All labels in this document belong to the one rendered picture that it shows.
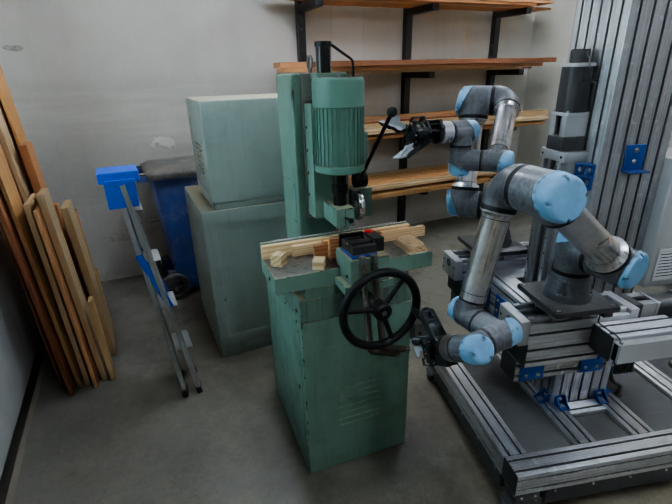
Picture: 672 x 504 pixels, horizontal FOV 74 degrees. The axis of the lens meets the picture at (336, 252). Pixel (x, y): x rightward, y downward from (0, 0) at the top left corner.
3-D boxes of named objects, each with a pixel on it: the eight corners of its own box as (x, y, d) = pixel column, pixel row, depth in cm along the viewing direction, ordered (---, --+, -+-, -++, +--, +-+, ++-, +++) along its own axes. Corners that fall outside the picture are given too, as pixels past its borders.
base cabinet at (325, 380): (309, 475, 181) (299, 325, 154) (274, 388, 231) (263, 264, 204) (406, 443, 195) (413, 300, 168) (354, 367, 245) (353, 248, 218)
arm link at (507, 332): (496, 305, 125) (465, 317, 122) (527, 324, 116) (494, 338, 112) (495, 328, 129) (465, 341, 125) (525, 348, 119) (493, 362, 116)
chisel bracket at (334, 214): (336, 232, 160) (336, 209, 157) (323, 221, 172) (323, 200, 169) (355, 229, 162) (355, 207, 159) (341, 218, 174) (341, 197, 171)
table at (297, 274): (282, 309, 138) (280, 291, 136) (261, 271, 165) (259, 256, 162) (447, 275, 158) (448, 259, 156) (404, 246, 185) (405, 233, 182)
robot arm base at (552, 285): (571, 282, 156) (577, 256, 152) (603, 302, 142) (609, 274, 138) (532, 286, 153) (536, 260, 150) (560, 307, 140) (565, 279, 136)
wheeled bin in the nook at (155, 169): (161, 307, 314) (135, 172, 278) (152, 278, 359) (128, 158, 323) (249, 286, 341) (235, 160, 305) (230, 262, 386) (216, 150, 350)
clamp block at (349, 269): (349, 287, 145) (349, 261, 141) (334, 271, 156) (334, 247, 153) (390, 279, 149) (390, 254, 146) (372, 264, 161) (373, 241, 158)
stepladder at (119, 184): (175, 403, 224) (94, 177, 175) (168, 375, 245) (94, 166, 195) (207, 390, 231) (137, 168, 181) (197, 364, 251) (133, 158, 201)
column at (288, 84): (300, 260, 184) (289, 73, 157) (286, 242, 203) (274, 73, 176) (349, 251, 191) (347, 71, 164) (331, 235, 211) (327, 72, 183)
